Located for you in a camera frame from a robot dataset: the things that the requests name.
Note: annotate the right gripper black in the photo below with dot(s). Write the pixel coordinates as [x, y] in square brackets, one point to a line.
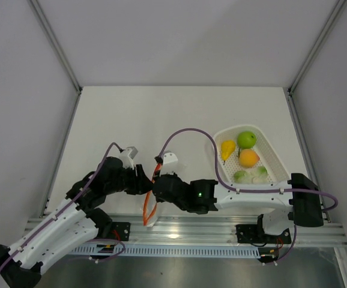
[171, 176]

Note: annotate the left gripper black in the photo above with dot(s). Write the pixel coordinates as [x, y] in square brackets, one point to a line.
[141, 184]

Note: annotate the clear zip top bag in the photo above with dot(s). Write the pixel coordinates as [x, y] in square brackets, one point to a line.
[150, 206]

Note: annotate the orange peach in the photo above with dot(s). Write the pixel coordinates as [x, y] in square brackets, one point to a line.
[248, 158]

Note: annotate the white green cabbage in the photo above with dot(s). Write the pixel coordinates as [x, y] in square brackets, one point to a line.
[257, 175]

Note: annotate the green apple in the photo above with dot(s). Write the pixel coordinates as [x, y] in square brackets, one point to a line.
[246, 140]

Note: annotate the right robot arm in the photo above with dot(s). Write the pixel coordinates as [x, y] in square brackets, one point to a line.
[292, 202]

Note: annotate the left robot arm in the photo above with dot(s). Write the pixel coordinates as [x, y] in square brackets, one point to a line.
[76, 220]

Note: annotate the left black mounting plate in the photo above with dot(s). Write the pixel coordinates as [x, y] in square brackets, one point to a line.
[120, 231]

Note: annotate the black mounting plate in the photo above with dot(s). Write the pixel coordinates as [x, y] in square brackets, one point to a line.
[120, 231]
[250, 234]

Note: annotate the yellow pear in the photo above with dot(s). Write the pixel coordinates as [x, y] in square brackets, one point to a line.
[227, 149]

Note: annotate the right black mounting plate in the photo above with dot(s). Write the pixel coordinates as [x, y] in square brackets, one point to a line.
[250, 234]

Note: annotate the white perforated basket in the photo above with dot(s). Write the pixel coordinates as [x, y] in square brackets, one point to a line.
[268, 157]

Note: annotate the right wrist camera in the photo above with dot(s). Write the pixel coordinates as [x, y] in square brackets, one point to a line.
[170, 163]

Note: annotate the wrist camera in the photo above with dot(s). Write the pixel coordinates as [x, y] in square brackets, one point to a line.
[127, 157]
[170, 163]

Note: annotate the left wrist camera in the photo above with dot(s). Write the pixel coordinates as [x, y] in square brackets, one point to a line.
[127, 157]

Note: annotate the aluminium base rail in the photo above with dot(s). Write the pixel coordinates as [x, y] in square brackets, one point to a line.
[200, 230]

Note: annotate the white slotted cable duct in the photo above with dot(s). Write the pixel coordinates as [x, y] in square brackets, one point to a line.
[230, 251]

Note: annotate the left aluminium frame post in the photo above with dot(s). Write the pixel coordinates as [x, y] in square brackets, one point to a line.
[49, 33]

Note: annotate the aluminium frame post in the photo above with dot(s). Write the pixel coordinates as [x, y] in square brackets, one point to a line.
[49, 33]
[318, 44]

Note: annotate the right aluminium frame post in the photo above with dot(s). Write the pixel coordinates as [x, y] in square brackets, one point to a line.
[318, 44]

